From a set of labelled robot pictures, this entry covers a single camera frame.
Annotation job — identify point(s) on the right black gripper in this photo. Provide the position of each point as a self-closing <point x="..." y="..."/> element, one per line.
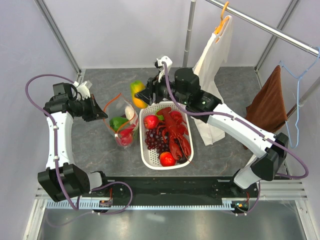
<point x="153" y="86"/>

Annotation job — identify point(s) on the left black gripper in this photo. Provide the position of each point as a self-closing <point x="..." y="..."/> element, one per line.
<point x="96" y="113"/>

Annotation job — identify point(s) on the yellow green mango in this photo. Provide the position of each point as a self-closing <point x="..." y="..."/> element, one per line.
<point x="136" y="87"/>

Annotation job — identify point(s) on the green bell pepper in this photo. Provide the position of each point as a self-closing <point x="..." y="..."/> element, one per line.
<point x="116" y="122"/>

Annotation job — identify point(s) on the white radish with leaves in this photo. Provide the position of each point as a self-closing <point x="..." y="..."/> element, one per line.
<point x="132" y="116"/>

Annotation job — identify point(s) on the clear zip top bag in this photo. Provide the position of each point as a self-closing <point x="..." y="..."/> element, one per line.
<point x="115" y="108"/>

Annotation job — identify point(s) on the red chili pepper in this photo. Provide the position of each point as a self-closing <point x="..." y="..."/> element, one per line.
<point x="125" y="132"/>

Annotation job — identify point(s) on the red apple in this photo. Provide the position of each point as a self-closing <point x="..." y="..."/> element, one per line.
<point x="125" y="141"/>

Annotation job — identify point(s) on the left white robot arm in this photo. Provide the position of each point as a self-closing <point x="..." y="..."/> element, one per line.
<point x="62" y="179"/>

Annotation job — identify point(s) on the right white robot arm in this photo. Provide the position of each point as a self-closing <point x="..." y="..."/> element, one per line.
<point x="185" y="89"/>

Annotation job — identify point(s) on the red bell pepper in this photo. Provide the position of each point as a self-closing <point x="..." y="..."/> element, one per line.
<point x="177" y="116"/>

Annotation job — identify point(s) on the dark grape bunch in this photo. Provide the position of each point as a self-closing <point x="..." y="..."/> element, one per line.
<point x="157" y="140"/>

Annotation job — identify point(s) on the red crayfish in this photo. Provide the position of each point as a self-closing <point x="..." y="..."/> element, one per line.
<point x="179" y="146"/>

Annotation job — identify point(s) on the white plastic basket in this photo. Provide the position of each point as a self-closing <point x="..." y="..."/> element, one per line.
<point x="150" y="157"/>

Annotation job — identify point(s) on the red tomato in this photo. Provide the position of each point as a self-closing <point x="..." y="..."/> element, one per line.
<point x="166" y="159"/>

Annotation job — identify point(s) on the white hanging shirt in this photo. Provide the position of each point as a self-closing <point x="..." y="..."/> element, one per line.
<point x="214" y="54"/>

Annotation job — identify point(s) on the orange clothes hanger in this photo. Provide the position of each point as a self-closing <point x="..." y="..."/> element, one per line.
<point x="221" y="20"/>

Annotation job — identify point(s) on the brown hanging towel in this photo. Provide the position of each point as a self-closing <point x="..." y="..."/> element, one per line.
<point x="267" y="110"/>

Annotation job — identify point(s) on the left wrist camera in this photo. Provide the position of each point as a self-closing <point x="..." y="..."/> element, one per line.
<point x="83" y="90"/>

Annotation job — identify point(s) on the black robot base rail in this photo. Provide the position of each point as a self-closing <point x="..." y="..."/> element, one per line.
<point x="182" y="190"/>

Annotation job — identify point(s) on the white slotted cable duct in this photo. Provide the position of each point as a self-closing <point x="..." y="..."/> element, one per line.
<point x="96" y="204"/>

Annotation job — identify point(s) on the blue wire hanger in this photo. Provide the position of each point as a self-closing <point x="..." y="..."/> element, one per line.
<point x="297" y="105"/>

